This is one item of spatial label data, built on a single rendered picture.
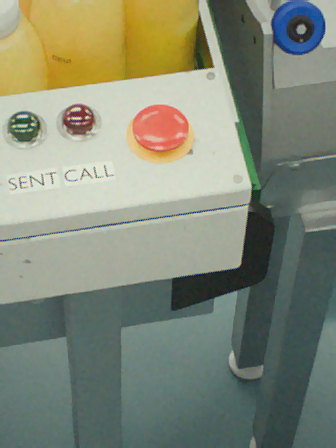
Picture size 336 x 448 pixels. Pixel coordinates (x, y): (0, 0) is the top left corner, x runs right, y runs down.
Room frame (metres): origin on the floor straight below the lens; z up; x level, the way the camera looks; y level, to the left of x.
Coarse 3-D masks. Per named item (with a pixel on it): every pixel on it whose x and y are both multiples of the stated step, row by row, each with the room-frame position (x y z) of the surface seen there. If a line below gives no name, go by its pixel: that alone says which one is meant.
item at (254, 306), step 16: (288, 224) 0.89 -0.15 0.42; (272, 256) 0.89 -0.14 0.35; (272, 272) 0.89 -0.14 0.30; (256, 288) 0.89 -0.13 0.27; (272, 288) 0.89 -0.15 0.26; (240, 304) 0.91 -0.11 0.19; (256, 304) 0.89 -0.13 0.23; (272, 304) 0.89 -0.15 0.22; (240, 320) 0.90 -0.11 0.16; (256, 320) 0.89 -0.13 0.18; (240, 336) 0.89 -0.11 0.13; (256, 336) 0.89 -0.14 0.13; (240, 352) 0.88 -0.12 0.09; (256, 352) 0.89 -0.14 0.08; (240, 368) 0.89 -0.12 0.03; (256, 368) 0.90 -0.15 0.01
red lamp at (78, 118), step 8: (72, 104) 0.53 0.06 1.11; (80, 104) 0.53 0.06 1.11; (64, 112) 0.52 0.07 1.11; (72, 112) 0.52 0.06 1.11; (80, 112) 0.52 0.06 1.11; (88, 112) 0.52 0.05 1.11; (64, 120) 0.51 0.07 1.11; (72, 120) 0.51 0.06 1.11; (80, 120) 0.51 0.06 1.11; (88, 120) 0.51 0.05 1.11; (64, 128) 0.51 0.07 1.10; (72, 128) 0.51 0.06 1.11; (80, 128) 0.51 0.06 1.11; (88, 128) 0.51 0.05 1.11
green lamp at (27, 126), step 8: (16, 112) 0.52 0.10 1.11; (24, 112) 0.52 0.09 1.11; (32, 112) 0.52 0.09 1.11; (8, 120) 0.51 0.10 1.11; (16, 120) 0.51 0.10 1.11; (24, 120) 0.51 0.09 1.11; (32, 120) 0.51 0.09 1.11; (8, 128) 0.51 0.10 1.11; (16, 128) 0.50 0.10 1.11; (24, 128) 0.50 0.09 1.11; (32, 128) 0.51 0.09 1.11; (40, 128) 0.51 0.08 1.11; (16, 136) 0.50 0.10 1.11; (24, 136) 0.50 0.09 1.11; (32, 136) 0.50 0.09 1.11
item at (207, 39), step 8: (200, 0) 0.74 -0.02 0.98; (200, 8) 0.73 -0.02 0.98; (200, 16) 0.72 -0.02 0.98; (208, 16) 0.72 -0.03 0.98; (200, 24) 0.72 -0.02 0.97; (208, 24) 0.71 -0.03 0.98; (200, 32) 0.72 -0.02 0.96; (208, 32) 0.70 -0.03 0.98; (200, 40) 0.72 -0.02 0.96; (208, 40) 0.70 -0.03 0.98; (216, 40) 0.70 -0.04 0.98; (208, 48) 0.69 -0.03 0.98; (216, 48) 0.69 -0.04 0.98; (208, 56) 0.69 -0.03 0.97; (216, 56) 0.68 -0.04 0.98; (208, 64) 0.69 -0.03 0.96; (216, 64) 0.67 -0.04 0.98; (224, 72) 0.66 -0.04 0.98; (224, 80) 0.66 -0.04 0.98; (232, 104) 0.63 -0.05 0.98; (232, 112) 0.63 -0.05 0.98
